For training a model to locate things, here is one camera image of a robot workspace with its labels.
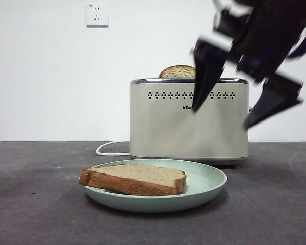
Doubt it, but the dark blue cable sleeve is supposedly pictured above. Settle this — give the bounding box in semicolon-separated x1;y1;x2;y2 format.
285;21;306;59

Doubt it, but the white toaster power cord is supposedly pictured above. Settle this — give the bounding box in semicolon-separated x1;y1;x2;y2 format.
96;141;131;157

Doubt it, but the white wall socket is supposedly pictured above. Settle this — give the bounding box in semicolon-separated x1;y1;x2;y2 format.
86;2;109;28

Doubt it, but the round-topped bread slice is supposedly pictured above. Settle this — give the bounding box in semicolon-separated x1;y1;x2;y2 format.
158;65;196;79

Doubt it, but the cream toaster with dotted vents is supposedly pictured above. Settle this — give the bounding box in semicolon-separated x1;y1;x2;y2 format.
129;78;253;167

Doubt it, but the pale green round plate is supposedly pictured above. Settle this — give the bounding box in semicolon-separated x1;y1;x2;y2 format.
83;158;228;214

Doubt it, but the brown-crusted square bread slice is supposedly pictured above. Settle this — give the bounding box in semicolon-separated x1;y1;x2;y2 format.
78;164;187;197

